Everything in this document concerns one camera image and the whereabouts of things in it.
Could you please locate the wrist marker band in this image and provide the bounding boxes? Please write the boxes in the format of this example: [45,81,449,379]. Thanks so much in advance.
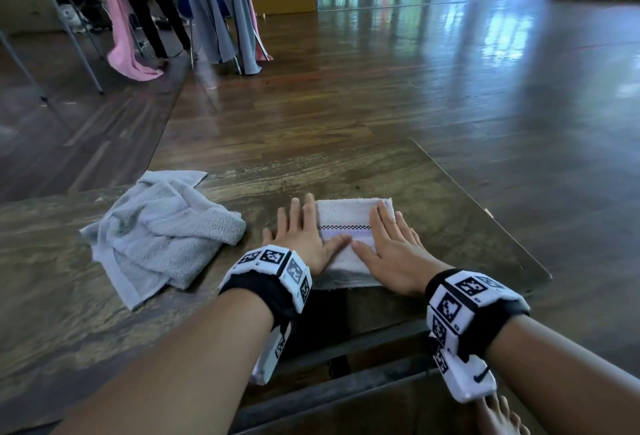
[218,245,314,386]
[424,269,531,405]

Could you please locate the person's left hand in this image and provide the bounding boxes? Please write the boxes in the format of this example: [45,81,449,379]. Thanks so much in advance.
[262,193,352,278]

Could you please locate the person's right hand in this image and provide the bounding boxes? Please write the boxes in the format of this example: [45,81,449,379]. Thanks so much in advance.
[350,200,453,298]

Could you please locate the left wrist marker band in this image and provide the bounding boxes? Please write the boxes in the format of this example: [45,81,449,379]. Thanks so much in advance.
[218,245,314,386]

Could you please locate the blue chair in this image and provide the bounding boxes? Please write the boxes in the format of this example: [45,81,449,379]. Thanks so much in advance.
[177,0,273,75]

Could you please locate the grey hanging towel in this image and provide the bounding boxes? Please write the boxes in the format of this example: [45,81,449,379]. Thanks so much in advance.
[183,0,263,75]

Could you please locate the pink hanging towel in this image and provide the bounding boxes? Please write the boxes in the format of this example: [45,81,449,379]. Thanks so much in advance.
[83,0,165,83]

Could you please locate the person's right forearm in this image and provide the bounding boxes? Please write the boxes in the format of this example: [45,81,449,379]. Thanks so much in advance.
[484,315,640,435]

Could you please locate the right wrist marker band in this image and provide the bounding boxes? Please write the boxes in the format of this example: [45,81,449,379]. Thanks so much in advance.
[424,269,531,405]

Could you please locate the person's left forearm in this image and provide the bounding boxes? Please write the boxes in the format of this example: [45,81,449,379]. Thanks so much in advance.
[50,288,275,435]

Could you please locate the white towel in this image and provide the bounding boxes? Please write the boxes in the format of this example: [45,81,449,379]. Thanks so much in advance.
[310,198,396,291]

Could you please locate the metal table frame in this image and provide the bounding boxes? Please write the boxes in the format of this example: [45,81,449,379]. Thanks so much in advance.
[229,319,437,435]

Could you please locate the pink cloth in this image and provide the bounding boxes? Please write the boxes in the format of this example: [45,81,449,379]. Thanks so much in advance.
[248,0,274,63]

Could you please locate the grey crumpled towel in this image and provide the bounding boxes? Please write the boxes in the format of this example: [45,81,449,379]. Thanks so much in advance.
[79,170,247,312]

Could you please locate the person's foot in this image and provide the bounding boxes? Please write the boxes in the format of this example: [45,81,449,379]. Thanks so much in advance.
[474,393,531,435]

